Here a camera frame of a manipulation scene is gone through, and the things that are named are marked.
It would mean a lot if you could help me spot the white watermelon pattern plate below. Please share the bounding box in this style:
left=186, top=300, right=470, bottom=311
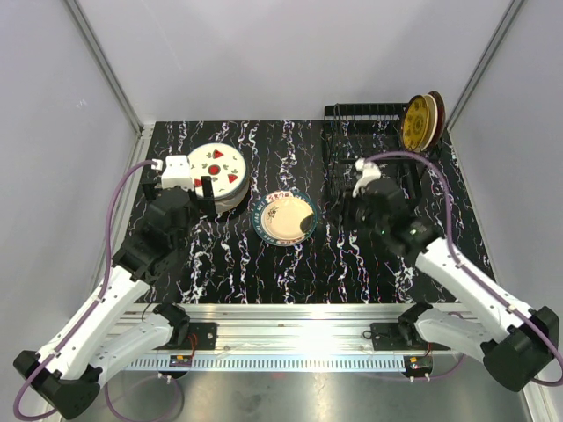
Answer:
left=187, top=143, right=246, bottom=198

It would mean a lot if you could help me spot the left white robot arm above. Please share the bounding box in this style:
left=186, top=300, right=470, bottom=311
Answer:
left=13, top=177, right=200, bottom=419

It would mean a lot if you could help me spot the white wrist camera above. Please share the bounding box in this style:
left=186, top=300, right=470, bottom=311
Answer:
left=150, top=155, right=194, bottom=191
left=352, top=158, right=382, bottom=198

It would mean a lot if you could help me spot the dark green rimmed plate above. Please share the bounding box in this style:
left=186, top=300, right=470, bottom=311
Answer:
left=250, top=190, right=318, bottom=247

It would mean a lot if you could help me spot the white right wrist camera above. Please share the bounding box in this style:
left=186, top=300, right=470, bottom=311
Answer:
left=352, top=158, right=382, bottom=198

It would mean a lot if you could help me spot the stack of plates under white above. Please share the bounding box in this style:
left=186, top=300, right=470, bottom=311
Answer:
left=215, top=175, right=250, bottom=214

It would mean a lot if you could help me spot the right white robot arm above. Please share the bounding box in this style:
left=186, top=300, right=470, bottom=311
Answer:
left=339, top=179, right=562, bottom=392

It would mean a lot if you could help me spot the cream plate with black sprig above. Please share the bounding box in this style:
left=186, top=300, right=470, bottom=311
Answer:
left=423, top=92, right=438, bottom=150

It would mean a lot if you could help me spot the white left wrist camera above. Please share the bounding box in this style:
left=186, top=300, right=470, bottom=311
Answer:
left=150, top=155, right=194, bottom=191

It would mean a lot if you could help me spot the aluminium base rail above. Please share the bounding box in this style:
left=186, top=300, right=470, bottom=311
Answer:
left=56, top=302, right=536, bottom=353

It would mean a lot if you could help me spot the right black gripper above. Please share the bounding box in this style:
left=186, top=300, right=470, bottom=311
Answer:
left=325, top=185, right=389, bottom=235

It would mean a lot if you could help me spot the black wire dish rack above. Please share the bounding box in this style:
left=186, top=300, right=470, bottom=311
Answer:
left=322, top=103, right=428, bottom=207

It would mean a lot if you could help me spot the amber patterned glass plate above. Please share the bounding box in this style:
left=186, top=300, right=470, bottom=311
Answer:
left=399, top=94, right=429, bottom=152

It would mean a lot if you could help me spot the red floral plate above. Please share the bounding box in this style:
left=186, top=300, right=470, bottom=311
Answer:
left=428, top=91, right=446, bottom=146

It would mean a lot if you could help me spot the white slotted cable duct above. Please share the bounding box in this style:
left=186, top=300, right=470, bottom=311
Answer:
left=138, top=355, right=406, bottom=373

